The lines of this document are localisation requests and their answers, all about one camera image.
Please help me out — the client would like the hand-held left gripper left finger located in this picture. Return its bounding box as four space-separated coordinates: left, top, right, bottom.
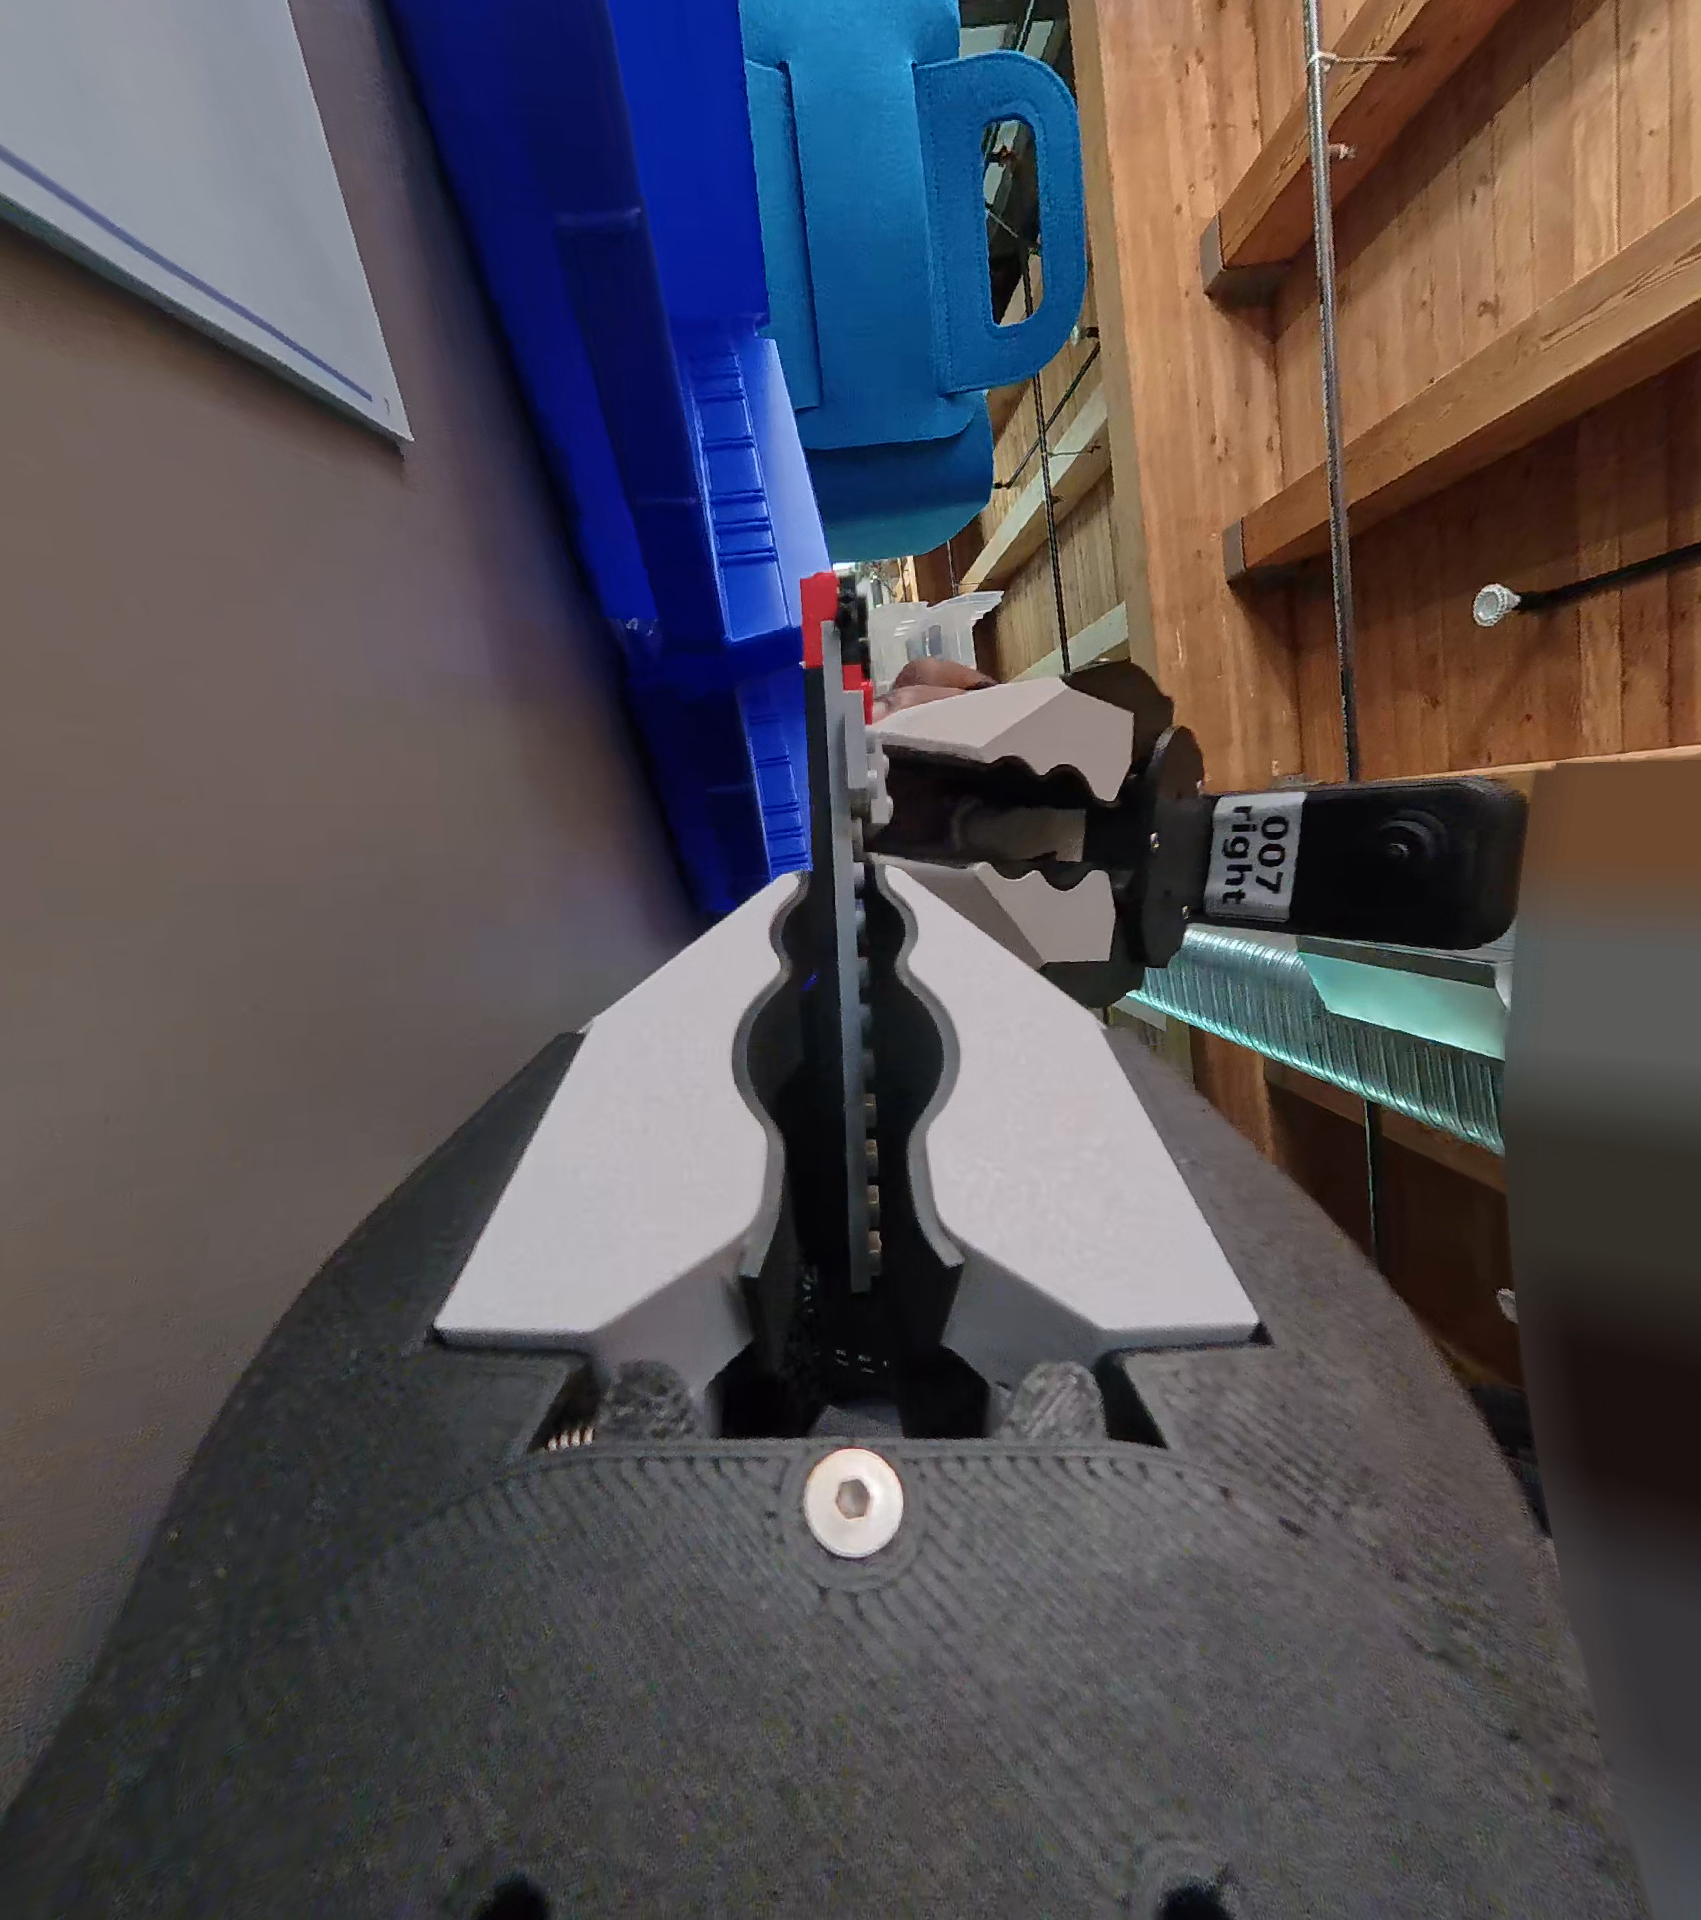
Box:
433 870 810 1391

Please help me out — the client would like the silver ventilation duct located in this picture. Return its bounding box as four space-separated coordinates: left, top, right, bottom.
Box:
1121 923 1518 1158

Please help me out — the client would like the clear plastic storage container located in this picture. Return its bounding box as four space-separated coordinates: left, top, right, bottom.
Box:
873 588 1009 678

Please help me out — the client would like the wooden wall structure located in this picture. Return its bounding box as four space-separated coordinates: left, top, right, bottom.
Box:
911 0 1701 1399

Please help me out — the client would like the person's right hand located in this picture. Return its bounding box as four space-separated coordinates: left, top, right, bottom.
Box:
886 657 1005 714

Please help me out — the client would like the blue plastic bin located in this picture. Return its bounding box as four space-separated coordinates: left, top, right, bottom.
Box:
625 644 815 918
384 0 828 663

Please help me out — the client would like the grey threaded rod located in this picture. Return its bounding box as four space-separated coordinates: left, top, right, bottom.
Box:
1300 0 1368 783

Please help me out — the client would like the grey plate with red bricks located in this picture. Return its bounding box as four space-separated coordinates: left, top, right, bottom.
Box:
797 570 895 1301

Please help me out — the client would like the black hanging cable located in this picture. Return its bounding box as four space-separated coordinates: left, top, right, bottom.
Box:
1027 323 1093 663

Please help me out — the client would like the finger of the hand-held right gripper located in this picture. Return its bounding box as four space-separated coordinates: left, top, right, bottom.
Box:
869 817 1135 975
865 674 1140 813

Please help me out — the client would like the light blue felt bag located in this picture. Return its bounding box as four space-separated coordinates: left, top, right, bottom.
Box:
736 0 1093 558

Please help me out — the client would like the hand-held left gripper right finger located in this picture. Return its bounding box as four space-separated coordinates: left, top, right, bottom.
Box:
873 870 1261 1387

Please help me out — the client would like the open instruction booklet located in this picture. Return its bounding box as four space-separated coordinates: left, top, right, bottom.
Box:
0 0 415 445

